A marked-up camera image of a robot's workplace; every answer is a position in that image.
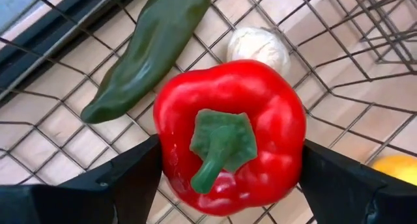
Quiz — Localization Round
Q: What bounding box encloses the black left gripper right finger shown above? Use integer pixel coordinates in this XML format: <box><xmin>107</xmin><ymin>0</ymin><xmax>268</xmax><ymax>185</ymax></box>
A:
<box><xmin>298</xmin><ymin>139</ymin><xmax>417</xmax><ymax>224</ymax></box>

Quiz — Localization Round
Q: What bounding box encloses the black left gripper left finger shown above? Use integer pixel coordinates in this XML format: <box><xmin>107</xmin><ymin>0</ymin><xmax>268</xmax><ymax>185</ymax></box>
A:
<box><xmin>0</xmin><ymin>134</ymin><xmax>163</xmax><ymax>224</ymax></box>

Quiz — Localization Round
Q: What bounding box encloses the yellow lemon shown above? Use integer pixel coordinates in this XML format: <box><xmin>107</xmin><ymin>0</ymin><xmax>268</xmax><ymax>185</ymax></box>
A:
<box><xmin>371</xmin><ymin>154</ymin><xmax>417</xmax><ymax>186</ymax></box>

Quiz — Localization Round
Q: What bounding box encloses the red bell pepper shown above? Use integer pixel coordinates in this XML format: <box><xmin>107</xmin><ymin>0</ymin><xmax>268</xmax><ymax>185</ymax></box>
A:
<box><xmin>152</xmin><ymin>59</ymin><xmax>307</xmax><ymax>217</ymax></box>

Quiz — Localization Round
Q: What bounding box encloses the dark green poblano pepper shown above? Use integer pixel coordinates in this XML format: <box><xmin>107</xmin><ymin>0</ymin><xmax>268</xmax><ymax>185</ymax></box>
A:
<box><xmin>80</xmin><ymin>0</ymin><xmax>212</xmax><ymax>124</ymax></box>

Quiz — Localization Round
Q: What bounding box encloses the white garlic bulb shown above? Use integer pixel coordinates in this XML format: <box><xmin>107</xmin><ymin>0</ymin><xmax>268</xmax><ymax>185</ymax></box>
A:
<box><xmin>226</xmin><ymin>27</ymin><xmax>291</xmax><ymax>77</ymax></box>

